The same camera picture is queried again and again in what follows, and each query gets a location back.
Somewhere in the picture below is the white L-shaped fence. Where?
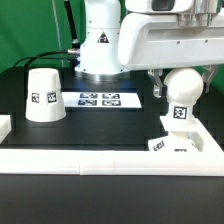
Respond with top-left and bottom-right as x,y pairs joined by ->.
0,114 -> 224,177

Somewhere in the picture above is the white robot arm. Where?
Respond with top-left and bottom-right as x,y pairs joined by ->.
76,0 -> 224,97

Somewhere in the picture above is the grey thin cable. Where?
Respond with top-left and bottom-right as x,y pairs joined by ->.
51,0 -> 65,69

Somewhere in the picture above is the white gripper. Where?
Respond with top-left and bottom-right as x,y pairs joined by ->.
118,11 -> 224,98

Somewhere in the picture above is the white marker sheet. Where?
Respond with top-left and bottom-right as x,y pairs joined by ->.
62,92 -> 141,108

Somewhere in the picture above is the black cable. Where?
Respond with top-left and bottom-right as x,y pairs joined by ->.
13,49 -> 81,68

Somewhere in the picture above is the white lamp shade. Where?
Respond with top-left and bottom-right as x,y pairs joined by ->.
25,68 -> 66,122

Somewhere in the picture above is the white lamp base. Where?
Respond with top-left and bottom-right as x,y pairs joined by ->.
148,131 -> 198,152

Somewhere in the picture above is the black cable conduit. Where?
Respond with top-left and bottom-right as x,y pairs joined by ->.
63,0 -> 81,50

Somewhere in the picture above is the white block at left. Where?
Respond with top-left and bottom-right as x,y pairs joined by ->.
0,115 -> 11,144

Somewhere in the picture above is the white lamp bulb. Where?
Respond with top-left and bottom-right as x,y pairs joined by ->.
164,68 -> 204,125

